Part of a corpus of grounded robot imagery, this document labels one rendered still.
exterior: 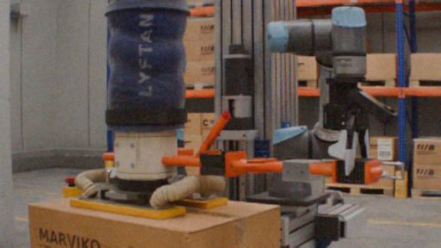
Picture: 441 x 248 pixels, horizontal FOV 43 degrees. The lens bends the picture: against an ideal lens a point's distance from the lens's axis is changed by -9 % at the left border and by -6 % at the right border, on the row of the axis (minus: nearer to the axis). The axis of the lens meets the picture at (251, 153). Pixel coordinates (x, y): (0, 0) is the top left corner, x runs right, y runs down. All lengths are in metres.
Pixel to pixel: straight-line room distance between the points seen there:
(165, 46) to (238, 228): 0.49
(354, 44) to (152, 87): 0.53
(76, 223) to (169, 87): 0.43
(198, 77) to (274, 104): 7.71
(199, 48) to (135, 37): 8.40
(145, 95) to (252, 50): 0.83
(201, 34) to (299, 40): 8.59
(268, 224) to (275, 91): 0.77
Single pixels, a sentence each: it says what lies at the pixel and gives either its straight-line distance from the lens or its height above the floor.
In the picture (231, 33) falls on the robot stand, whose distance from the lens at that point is 2.29.
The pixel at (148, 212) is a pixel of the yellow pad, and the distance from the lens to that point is 1.43.
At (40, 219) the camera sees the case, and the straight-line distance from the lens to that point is 1.66.
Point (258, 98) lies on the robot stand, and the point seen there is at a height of 1.37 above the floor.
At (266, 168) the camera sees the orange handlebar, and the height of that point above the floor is 1.20.
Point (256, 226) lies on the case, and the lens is 1.51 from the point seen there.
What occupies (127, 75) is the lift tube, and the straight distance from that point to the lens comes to 1.51.
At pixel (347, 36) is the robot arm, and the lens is 1.26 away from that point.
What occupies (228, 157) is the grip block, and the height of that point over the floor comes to 1.22.
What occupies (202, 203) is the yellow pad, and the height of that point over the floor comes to 1.09.
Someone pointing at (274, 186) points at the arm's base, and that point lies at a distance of 1.99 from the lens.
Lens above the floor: 1.34
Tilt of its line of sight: 5 degrees down
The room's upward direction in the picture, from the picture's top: 1 degrees counter-clockwise
